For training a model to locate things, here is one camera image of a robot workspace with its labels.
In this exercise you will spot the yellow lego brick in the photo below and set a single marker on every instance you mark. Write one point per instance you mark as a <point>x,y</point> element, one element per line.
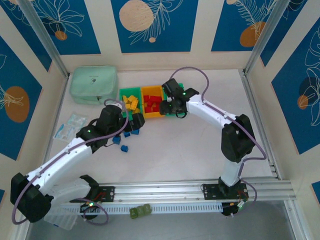
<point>132,98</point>
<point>135,103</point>
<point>132,108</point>
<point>126,98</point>
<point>128,104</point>

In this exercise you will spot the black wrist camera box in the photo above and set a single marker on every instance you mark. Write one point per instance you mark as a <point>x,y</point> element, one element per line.
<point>110,115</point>
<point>172,87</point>

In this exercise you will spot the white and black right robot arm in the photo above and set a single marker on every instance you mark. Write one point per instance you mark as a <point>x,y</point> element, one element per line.
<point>210,111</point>

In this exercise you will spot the yellow plastic bin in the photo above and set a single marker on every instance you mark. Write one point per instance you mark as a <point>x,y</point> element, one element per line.
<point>152,115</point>

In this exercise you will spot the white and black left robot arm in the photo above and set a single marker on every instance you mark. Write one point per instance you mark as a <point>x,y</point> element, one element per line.
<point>62,162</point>

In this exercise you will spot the green plastic bin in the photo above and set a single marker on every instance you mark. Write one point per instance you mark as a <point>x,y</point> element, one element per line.
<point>130,90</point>
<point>168,116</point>

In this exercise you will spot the clear packet blue print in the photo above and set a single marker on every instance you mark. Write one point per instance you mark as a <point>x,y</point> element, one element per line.
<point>65,133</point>

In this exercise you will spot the black electronics box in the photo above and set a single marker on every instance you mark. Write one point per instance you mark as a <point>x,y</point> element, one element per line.
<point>228,211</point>
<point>90,211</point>

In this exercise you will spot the green three-piece block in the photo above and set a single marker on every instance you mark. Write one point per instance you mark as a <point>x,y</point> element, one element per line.
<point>140,211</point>

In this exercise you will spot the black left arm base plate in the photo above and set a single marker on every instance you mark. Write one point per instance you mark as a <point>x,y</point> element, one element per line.
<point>110,193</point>

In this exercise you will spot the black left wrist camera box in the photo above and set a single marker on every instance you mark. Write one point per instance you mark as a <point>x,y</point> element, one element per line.
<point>110,115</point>

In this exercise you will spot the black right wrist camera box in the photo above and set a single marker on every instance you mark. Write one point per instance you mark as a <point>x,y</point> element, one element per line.
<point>172,87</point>

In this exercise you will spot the aluminium side rail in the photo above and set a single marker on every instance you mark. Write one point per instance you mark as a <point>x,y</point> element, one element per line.
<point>60,105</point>
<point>251,100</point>

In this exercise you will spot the clear plastic organizer box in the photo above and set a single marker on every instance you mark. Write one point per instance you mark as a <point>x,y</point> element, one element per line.
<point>65,221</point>

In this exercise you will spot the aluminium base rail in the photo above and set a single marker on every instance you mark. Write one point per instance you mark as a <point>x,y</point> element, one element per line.
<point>160,190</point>

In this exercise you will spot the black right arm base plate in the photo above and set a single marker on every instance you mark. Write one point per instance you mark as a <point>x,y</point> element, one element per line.
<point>210,191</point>

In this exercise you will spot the aluminium frame post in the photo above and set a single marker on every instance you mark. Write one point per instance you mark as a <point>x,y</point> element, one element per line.
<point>268,32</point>
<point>42,32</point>

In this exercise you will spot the blue lego brick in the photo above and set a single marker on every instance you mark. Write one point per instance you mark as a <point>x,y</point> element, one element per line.
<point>127,134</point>
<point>116,140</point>
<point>136,132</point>
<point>124,148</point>

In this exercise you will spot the mint green fabric pouch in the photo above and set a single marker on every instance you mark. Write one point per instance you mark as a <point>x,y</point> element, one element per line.
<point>92,83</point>

